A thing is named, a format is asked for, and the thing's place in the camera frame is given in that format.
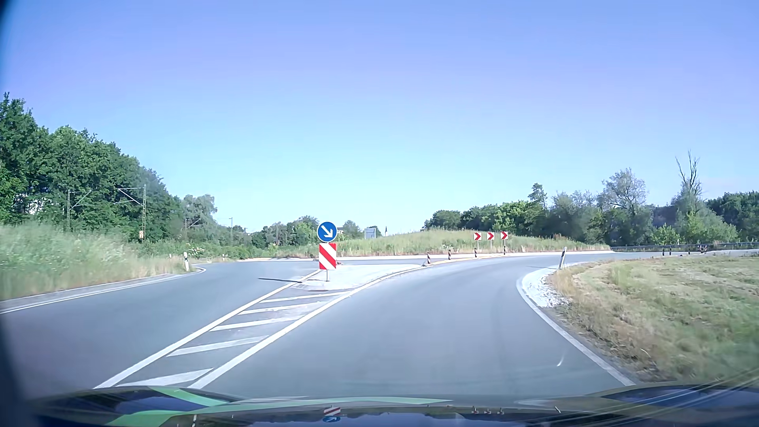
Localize car's own bonnet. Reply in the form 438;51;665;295
32;381;759;427

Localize tall grass verge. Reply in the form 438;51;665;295
0;222;250;301

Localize metal guard rail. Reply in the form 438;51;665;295
611;241;759;256

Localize grey asphalt road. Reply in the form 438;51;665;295
0;250;759;399

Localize row of green trees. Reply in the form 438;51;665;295
423;151;759;248

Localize kerbed traffic island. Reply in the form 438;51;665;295
295;263;429;291

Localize wood of green trees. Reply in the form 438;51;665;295
0;92;383;250

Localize railway catenary mast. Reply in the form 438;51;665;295
116;184;148;242
66;189;93;232

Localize blue arrow sign with striped board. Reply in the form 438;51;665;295
317;221;339;282

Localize overhead wires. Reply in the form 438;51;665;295
66;185;250;238

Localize road markings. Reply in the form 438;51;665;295
0;254;636;390

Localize dry grass verge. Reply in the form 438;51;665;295
548;255;759;383

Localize grassy roundabout island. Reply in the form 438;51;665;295
240;229;612;262

